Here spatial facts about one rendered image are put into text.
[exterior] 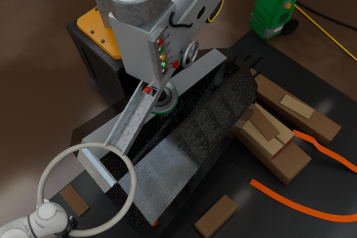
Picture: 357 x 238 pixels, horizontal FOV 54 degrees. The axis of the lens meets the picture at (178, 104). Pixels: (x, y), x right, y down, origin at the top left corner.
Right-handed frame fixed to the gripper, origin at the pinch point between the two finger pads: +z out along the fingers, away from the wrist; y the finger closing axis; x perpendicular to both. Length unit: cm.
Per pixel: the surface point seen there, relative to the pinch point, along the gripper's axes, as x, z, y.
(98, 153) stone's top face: 5.5, -1.9, 44.1
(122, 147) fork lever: -8.7, -9.4, 47.5
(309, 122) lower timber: -118, 58, 136
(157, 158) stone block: -26, 1, 51
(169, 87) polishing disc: -21, -9, 92
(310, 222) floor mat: -128, 74, 65
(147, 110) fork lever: -17, -21, 66
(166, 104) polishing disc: -22, -8, 81
